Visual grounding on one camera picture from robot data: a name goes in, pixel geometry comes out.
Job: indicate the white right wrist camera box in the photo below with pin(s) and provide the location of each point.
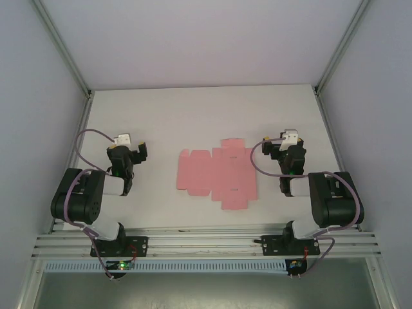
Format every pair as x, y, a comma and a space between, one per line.
289, 138

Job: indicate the aluminium mounting rail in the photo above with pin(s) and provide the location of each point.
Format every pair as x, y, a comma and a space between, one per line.
206, 241

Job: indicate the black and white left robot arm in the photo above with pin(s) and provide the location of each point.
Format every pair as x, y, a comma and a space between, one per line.
80, 199

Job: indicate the small circuit board green light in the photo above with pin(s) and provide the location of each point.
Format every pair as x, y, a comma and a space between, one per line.
121, 265

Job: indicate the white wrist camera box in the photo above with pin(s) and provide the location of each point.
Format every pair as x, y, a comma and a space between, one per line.
124, 139
289, 138

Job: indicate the aluminium frame post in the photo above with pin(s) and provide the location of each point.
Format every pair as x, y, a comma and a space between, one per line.
341, 48
61, 48

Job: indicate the pink paper box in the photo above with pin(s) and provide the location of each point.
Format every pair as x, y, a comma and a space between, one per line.
199, 174

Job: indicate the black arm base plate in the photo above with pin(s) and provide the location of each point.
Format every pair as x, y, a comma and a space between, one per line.
273, 246
138, 244

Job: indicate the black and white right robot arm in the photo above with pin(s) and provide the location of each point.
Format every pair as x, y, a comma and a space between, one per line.
334, 206

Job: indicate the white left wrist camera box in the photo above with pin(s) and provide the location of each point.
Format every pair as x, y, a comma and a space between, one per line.
124, 139

